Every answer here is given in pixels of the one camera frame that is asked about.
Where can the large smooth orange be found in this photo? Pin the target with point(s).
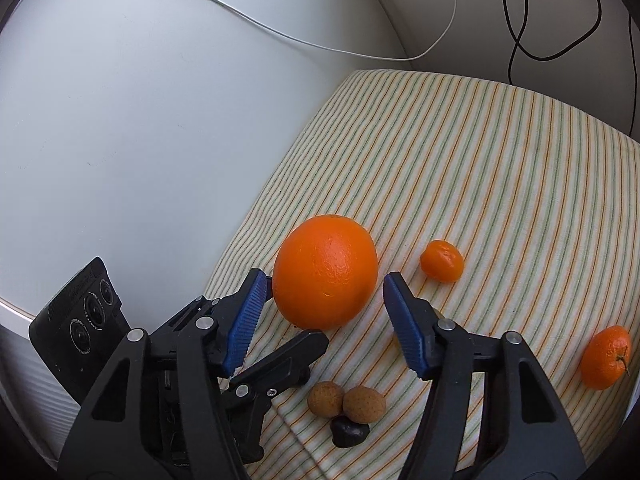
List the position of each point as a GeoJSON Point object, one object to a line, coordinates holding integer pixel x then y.
{"type": "Point", "coordinates": [325, 275]}

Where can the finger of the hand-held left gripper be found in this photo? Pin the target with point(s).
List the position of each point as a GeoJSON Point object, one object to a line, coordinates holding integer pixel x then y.
{"type": "Point", "coordinates": [285, 360]}
{"type": "Point", "coordinates": [180, 316]}

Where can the mandarin with stem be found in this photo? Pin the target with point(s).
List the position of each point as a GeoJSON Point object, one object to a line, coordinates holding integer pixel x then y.
{"type": "Point", "coordinates": [605, 357]}

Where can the small dark purple fruit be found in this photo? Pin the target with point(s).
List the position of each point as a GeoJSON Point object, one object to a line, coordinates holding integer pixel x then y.
{"type": "Point", "coordinates": [350, 432]}

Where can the small orange kumquat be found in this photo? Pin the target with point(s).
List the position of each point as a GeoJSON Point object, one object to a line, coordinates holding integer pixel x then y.
{"type": "Point", "coordinates": [441, 260]}

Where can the striped cloth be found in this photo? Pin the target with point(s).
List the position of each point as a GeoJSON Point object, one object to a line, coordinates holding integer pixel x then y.
{"type": "Point", "coordinates": [500, 185]}

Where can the brown longan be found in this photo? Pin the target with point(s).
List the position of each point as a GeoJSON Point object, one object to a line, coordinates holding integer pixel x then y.
{"type": "Point", "coordinates": [325, 399]}
{"type": "Point", "coordinates": [365, 404]}

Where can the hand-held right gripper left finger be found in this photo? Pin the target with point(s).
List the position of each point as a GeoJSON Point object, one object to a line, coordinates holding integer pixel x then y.
{"type": "Point", "coordinates": [245, 325]}

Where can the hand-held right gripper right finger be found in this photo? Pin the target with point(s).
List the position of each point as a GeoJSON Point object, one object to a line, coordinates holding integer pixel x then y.
{"type": "Point", "coordinates": [406, 332]}

